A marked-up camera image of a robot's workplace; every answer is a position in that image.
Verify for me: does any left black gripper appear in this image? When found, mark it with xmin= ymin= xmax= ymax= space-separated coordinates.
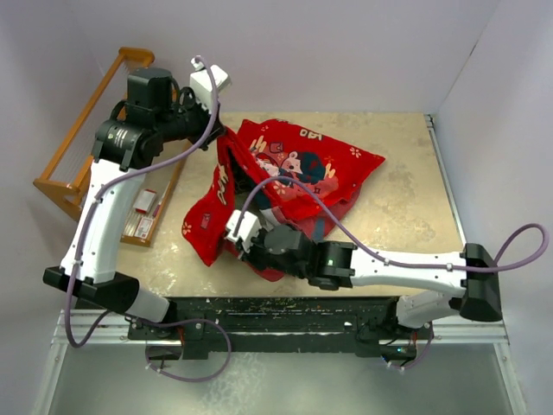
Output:
xmin=154 ymin=86 xmax=226 ymax=150

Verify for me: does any red printed pillowcase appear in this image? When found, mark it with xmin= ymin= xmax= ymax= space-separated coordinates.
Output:
xmin=181 ymin=118 xmax=385 ymax=266

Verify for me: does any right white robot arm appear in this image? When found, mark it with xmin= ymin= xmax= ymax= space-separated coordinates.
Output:
xmin=226 ymin=217 xmax=503 ymax=338

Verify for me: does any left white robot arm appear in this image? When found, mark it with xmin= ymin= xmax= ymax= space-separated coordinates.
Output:
xmin=42 ymin=58 xmax=231 ymax=339

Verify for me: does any small red white box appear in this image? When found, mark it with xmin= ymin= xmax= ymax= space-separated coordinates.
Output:
xmin=133 ymin=188 xmax=157 ymax=214

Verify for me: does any red pen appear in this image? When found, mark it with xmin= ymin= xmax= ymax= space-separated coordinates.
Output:
xmin=152 ymin=183 xmax=170 ymax=218

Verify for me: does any flat red white packet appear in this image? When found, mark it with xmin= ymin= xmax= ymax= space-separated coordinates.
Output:
xmin=133 ymin=216 xmax=154 ymax=239

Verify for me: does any orange wooden rack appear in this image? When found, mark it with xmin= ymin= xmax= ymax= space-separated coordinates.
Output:
xmin=33 ymin=46 xmax=191 ymax=248

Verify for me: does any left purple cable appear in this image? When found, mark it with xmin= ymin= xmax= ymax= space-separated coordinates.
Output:
xmin=63 ymin=54 xmax=232 ymax=384

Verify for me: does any purple cable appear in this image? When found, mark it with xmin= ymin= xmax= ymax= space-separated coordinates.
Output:
xmin=236 ymin=176 xmax=550 ymax=371
xmin=63 ymin=54 xmax=232 ymax=384

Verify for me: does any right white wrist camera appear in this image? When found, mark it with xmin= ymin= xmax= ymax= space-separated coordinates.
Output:
xmin=225 ymin=210 xmax=262 ymax=252

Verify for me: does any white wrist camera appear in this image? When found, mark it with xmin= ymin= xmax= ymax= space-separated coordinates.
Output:
xmin=225 ymin=210 xmax=262 ymax=252
xmin=189 ymin=59 xmax=232 ymax=112

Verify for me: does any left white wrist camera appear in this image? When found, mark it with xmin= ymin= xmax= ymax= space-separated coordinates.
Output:
xmin=189 ymin=59 xmax=232 ymax=112

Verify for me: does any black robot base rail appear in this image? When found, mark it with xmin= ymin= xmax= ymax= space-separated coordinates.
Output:
xmin=123 ymin=297 xmax=461 ymax=362

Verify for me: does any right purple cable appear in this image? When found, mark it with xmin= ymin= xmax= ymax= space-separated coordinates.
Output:
xmin=236 ymin=176 xmax=550 ymax=371

